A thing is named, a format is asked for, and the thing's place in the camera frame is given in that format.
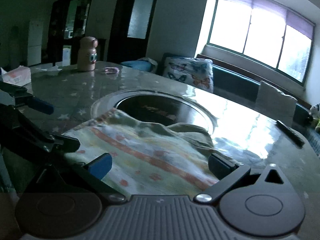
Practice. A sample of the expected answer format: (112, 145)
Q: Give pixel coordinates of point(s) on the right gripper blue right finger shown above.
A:
(221, 167)

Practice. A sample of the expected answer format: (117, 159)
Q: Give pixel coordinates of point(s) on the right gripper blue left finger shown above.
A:
(100, 166)

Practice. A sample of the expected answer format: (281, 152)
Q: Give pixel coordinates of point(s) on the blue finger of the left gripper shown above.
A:
(16, 96)
(65, 144)

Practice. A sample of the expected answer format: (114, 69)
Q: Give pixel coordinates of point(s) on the patterned children's garment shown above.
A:
(147, 158)

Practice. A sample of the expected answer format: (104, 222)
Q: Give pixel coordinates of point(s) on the tissue pack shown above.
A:
(20, 76)

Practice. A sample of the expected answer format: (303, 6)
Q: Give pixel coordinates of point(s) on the white refrigerator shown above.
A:
(34, 42)

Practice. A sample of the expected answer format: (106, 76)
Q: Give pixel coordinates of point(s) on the round induction cooker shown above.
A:
(155, 106)

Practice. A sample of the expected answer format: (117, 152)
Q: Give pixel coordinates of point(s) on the pink cartoon bottle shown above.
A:
(87, 55)

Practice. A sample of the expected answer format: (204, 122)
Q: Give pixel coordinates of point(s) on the black remote control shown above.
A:
(290, 134)

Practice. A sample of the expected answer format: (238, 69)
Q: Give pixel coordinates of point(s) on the plain grey pillow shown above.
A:
(275, 104)

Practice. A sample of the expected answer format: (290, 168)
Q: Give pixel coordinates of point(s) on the green bench sofa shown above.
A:
(242, 87)

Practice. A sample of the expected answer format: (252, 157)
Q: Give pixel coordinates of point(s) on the butterfly print pillow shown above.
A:
(191, 71)

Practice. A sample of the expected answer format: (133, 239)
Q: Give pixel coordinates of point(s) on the black white plush toy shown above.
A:
(315, 111)

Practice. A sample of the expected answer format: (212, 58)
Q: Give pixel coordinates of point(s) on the blue cushion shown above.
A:
(145, 64)

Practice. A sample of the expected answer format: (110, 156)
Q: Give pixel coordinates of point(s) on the dark door with glass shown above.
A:
(130, 30)

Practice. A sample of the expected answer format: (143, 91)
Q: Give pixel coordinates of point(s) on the window with green frame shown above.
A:
(266, 32)

